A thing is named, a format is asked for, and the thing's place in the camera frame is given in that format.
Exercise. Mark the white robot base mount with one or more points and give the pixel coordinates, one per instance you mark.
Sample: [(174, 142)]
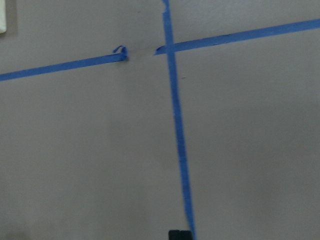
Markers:
[(3, 21)]

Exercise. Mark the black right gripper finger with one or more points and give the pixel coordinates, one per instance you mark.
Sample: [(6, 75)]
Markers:
[(180, 235)]

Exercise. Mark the blue tape grid lines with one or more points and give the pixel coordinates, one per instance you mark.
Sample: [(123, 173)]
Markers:
[(125, 119)]

